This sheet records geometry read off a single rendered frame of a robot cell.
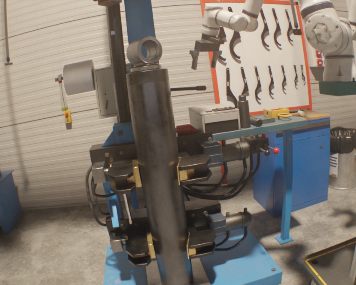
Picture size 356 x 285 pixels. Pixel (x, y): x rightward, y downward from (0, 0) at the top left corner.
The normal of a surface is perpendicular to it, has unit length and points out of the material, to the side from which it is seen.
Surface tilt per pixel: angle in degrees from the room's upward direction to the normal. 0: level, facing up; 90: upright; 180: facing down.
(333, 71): 68
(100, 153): 90
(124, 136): 90
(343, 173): 93
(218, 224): 90
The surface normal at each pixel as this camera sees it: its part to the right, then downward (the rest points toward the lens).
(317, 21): -0.69, 0.29
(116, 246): 0.13, 0.18
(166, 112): 0.68, 0.07
